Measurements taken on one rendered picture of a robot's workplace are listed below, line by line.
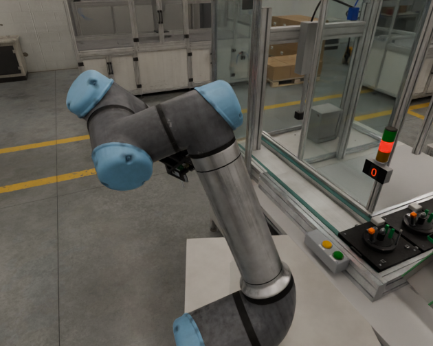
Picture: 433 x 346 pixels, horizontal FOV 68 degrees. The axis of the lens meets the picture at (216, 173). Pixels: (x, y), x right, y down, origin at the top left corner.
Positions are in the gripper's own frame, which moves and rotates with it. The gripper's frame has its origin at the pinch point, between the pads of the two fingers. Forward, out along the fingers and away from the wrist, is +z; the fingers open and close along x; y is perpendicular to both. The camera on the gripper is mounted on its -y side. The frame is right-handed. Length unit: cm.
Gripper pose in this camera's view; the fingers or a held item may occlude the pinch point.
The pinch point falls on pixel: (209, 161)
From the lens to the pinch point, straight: 75.8
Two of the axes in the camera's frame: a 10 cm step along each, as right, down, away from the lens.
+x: 7.6, -5.7, -3.1
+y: 3.3, 7.5, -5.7
